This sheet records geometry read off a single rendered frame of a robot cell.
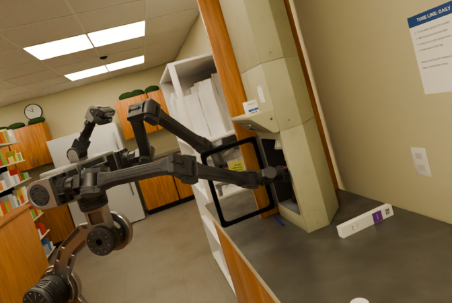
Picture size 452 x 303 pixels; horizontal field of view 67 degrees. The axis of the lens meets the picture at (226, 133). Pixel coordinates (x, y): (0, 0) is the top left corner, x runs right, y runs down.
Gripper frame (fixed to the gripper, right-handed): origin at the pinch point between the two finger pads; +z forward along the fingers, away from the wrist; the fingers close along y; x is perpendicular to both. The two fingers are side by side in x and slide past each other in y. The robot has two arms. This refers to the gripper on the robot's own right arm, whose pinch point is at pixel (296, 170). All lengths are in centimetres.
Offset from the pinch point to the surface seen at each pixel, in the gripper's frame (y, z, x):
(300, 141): -16.2, -3.2, -15.3
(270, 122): -15.8, -15.6, -26.0
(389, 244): -48, 6, 25
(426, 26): -61, 26, -48
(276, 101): -16.3, -10.9, -34.5
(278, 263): -28.0, -29.6, 27.4
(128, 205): 480, -92, 82
